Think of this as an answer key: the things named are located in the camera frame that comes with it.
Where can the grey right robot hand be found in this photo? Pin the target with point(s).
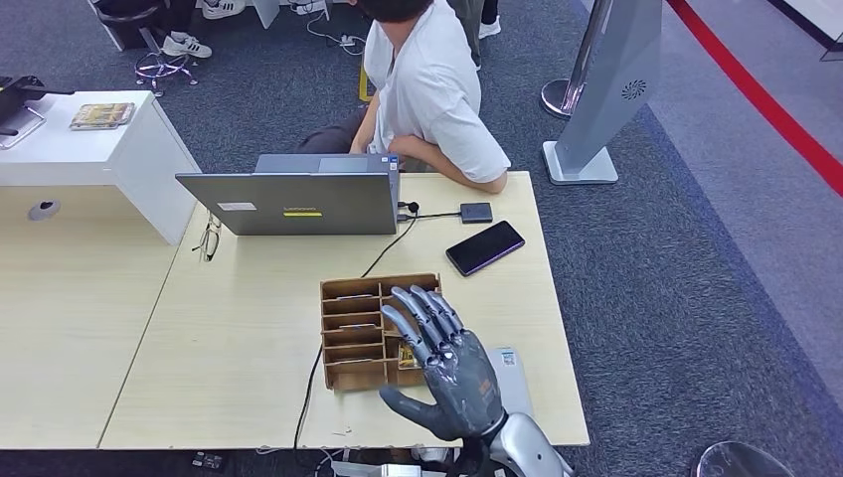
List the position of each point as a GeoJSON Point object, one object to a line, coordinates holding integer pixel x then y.
{"type": "Point", "coordinates": [461, 388]}

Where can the person's left hand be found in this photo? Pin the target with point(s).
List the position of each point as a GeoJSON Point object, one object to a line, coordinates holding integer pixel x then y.
{"type": "Point", "coordinates": [403, 146]}

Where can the yellow room key card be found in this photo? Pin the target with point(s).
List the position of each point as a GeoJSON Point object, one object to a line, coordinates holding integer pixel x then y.
{"type": "Point", "coordinates": [407, 359]}

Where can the person's left forearm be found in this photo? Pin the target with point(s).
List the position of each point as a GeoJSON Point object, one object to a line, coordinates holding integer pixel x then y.
{"type": "Point", "coordinates": [461, 171]}

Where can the person's right forearm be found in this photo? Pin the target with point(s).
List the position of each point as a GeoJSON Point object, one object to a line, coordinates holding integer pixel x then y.
{"type": "Point", "coordinates": [365, 128]}

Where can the grey card reader pad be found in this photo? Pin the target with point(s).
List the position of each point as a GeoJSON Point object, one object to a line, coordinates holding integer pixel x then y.
{"type": "Point", "coordinates": [517, 382]}

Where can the person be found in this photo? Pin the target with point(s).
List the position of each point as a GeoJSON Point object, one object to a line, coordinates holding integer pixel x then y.
{"type": "Point", "coordinates": [469, 26]}
{"type": "Point", "coordinates": [428, 85]}

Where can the wooden slotted card organizer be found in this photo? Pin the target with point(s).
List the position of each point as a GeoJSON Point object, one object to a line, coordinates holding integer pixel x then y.
{"type": "Point", "coordinates": [355, 378]}

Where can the thin grey card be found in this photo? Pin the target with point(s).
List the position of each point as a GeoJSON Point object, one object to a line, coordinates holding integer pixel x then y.
{"type": "Point", "coordinates": [359, 326]}

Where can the dark grey USB hub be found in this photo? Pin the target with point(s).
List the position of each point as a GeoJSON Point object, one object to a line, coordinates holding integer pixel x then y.
{"type": "Point", "coordinates": [476, 213]}

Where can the grey laptop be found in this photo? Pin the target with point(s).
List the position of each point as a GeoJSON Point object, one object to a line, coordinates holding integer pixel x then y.
{"type": "Point", "coordinates": [296, 204]}

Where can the black smartphone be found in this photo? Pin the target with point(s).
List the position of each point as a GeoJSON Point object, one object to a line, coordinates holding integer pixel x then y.
{"type": "Point", "coordinates": [485, 248]}

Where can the grey metal bar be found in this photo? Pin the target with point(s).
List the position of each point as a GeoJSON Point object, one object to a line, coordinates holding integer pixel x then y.
{"type": "Point", "coordinates": [355, 471]}

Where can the white power strip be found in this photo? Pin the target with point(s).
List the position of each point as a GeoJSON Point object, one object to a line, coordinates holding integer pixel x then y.
{"type": "Point", "coordinates": [309, 6]}

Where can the black-rimmed eyeglasses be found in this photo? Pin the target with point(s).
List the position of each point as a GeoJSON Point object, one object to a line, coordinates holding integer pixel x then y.
{"type": "Point", "coordinates": [211, 242]}

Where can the grey kiosk stand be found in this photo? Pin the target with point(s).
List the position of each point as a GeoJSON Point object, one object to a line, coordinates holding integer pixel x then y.
{"type": "Point", "coordinates": [612, 66]}

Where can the white sneaker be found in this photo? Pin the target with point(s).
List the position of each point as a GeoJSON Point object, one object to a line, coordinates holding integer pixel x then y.
{"type": "Point", "coordinates": [186, 47]}
{"type": "Point", "coordinates": [222, 8]}

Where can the black stool chrome footring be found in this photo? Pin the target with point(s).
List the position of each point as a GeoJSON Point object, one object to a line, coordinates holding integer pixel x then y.
{"type": "Point", "coordinates": [158, 66]}

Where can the round grey stool seat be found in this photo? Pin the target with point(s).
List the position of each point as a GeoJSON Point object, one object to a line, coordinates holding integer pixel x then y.
{"type": "Point", "coordinates": [741, 463]}

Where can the white cabinet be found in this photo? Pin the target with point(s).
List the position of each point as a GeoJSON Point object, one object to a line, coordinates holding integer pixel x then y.
{"type": "Point", "coordinates": [99, 158]}

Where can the silver tablet plate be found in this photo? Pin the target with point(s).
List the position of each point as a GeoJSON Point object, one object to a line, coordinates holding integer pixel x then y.
{"type": "Point", "coordinates": [20, 128]}

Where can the black terminal device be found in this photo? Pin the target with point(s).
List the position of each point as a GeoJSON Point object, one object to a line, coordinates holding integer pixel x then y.
{"type": "Point", "coordinates": [16, 92]}

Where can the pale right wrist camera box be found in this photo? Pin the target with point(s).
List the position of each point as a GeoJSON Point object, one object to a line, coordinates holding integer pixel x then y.
{"type": "Point", "coordinates": [398, 471]}

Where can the chrome stanchion post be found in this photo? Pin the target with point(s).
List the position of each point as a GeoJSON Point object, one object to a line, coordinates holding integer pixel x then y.
{"type": "Point", "coordinates": [566, 92]}

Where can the black metal frame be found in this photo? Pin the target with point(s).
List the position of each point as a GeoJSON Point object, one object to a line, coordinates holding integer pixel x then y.
{"type": "Point", "coordinates": [833, 47]}

